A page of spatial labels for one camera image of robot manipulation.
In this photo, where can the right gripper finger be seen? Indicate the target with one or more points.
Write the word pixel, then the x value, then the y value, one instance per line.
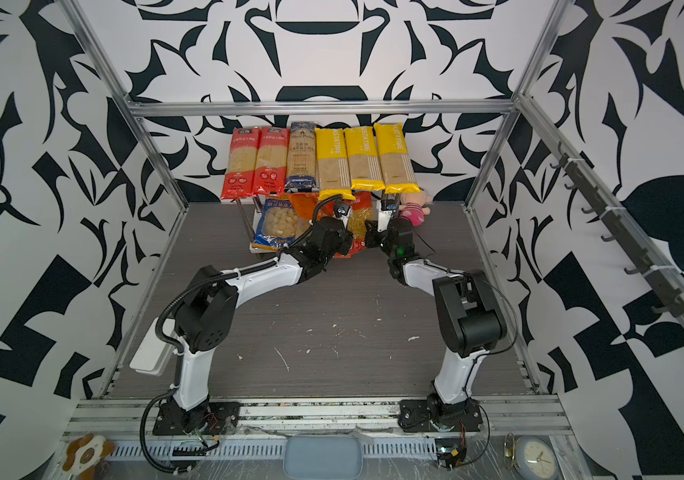
pixel 372 226
pixel 371 240

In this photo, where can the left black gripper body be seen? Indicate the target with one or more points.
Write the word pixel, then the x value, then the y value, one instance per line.
pixel 344 246

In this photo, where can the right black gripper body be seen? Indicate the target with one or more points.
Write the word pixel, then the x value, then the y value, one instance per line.
pixel 386 241

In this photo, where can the red macaroni bag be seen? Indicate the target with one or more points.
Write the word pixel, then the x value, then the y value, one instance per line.
pixel 361 211

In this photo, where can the orange pasta bag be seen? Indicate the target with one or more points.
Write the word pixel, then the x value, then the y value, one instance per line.
pixel 304 204

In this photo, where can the blue orange orecchiette bag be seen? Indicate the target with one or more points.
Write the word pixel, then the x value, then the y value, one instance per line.
pixel 279 225

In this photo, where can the yellow spaghetti bag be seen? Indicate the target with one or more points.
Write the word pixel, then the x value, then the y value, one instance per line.
pixel 395 163
pixel 333 166
pixel 363 159

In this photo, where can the blue gold spaghetti bag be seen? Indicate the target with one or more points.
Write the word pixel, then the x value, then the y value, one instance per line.
pixel 301 170

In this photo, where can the red spaghetti bag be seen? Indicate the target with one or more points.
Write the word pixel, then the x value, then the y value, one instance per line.
pixel 271 162
pixel 239 176

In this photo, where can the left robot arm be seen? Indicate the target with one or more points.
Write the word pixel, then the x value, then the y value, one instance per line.
pixel 199 319

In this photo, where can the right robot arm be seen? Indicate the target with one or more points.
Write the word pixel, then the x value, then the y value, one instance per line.
pixel 470 323

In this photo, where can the white two-tier shelf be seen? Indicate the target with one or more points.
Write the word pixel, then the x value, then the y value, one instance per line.
pixel 252 221

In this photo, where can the pink plush pig toy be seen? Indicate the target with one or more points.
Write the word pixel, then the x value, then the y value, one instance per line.
pixel 414 207

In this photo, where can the white box beside floor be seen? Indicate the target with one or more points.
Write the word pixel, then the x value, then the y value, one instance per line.
pixel 152 355

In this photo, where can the grey blue pad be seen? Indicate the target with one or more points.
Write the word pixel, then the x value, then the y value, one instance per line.
pixel 323 457

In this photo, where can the analog clock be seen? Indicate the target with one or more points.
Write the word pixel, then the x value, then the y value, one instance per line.
pixel 530 457

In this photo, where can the wall hook rail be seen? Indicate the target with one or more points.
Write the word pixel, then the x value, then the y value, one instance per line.
pixel 623 230

